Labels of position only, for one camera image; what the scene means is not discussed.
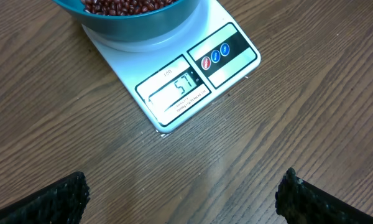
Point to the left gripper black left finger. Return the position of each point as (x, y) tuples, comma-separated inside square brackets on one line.
[(63, 201)]

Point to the blue metal bowl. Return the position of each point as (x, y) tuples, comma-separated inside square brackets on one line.
[(136, 27)]

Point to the white digital kitchen scale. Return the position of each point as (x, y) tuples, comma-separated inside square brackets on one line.
[(173, 76)]

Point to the red beans in bowl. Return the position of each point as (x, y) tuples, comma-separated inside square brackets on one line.
[(123, 7)]

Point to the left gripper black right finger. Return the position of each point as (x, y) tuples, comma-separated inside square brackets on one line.
[(300, 202)]

